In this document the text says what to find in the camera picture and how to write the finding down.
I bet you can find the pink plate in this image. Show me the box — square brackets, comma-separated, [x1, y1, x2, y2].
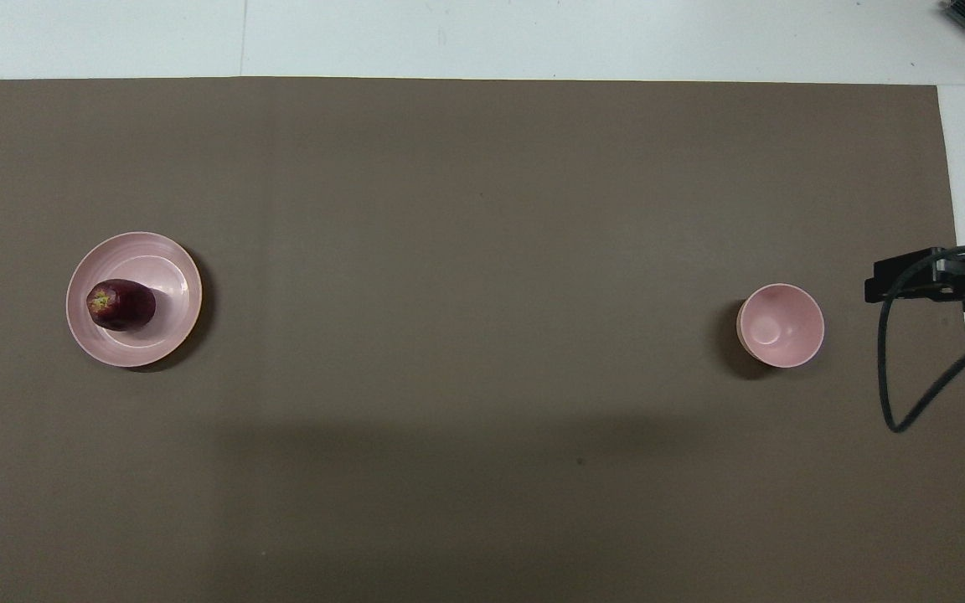
[65, 231, 204, 369]

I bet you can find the black looped gripper cable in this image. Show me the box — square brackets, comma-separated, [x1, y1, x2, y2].
[878, 241, 965, 434]

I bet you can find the pink bowl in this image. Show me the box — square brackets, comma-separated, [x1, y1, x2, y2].
[736, 283, 826, 369]

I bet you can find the brown table mat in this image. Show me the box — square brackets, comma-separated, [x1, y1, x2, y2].
[0, 77, 965, 603]

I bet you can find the dark red apple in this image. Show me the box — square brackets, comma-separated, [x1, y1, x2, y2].
[85, 279, 157, 332]

